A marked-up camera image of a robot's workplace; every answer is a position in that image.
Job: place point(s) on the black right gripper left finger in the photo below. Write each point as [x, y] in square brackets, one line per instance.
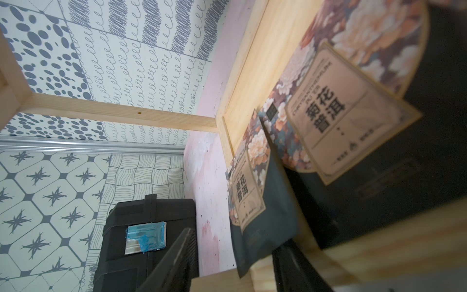
[174, 273]

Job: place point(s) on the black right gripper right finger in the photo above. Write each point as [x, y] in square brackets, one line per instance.
[294, 273]

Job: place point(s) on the brown patterned tea bag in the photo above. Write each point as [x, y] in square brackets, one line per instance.
[370, 115]
[262, 210]

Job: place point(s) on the light wooden shelf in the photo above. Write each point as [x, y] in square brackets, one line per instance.
[177, 83]

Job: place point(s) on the black plastic toolbox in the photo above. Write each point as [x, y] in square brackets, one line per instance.
[136, 237]

